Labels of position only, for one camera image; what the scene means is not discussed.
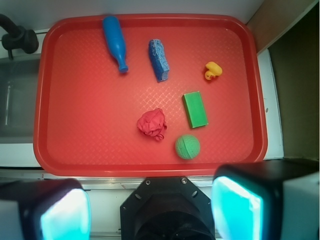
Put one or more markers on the green rectangular block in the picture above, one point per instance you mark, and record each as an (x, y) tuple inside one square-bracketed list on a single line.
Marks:
[(195, 109)]

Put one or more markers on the steel sink basin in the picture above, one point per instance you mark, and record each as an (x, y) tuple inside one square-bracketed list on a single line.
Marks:
[(18, 91)]

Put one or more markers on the crumpled red cloth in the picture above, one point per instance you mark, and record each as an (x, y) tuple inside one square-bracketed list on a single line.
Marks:
[(153, 124)]

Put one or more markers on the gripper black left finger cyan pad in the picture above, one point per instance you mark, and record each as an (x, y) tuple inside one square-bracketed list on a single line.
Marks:
[(55, 209)]

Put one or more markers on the red plastic tray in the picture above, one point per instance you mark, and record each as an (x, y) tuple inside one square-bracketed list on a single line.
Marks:
[(87, 111)]

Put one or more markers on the blue plastic bottle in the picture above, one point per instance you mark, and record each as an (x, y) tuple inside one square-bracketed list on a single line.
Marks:
[(115, 41)]

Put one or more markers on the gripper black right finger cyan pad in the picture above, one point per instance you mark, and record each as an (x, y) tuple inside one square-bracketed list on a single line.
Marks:
[(268, 200)]

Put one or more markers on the yellow rubber duck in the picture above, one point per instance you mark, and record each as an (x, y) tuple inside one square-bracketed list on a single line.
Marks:
[(213, 70)]

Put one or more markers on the blue sponge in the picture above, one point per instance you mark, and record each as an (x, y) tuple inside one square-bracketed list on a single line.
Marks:
[(158, 60)]

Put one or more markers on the black sink faucet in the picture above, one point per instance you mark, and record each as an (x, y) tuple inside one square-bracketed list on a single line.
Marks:
[(17, 37)]

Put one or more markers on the green dimpled ball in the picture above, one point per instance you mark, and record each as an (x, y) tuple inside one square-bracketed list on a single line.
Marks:
[(187, 147)]

